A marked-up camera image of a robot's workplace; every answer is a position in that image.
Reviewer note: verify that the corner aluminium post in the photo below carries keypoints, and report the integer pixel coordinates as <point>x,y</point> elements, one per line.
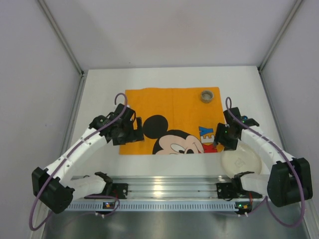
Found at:
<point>281,33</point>
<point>58,32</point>

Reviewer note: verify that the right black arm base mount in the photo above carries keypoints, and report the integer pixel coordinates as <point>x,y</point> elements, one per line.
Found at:
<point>227,192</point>

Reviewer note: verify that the small speckled grey cup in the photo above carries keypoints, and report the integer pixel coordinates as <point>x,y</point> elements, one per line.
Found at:
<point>207,96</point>

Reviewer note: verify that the right corner aluminium post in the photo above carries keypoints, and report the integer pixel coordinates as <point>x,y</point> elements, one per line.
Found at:
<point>281,33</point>

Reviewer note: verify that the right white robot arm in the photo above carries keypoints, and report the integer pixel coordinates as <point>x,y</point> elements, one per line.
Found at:
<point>284,179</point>

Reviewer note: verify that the cream ceramic plate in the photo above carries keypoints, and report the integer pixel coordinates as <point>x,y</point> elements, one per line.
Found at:
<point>242,159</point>

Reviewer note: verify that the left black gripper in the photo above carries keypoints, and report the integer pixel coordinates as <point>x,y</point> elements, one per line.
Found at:
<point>134,130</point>

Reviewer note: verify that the orange Mickey Mouse placemat cloth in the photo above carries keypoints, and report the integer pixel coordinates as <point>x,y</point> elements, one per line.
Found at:
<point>175,121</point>

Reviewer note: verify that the slotted grey cable duct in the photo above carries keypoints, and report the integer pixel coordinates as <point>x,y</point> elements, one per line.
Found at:
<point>159,206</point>

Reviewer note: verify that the left corner aluminium post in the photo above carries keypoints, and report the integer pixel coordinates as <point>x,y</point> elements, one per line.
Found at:
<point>58,32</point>

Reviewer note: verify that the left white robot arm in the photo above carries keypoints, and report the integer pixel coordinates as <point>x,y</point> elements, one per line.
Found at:
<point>55,186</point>

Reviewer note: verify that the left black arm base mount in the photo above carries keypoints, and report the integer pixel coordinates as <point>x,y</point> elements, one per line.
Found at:
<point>116,190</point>

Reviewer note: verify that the aluminium extrusion rail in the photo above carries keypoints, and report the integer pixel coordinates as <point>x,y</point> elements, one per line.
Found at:
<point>153,188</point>

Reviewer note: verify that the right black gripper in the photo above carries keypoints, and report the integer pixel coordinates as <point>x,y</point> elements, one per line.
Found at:
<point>222,134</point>

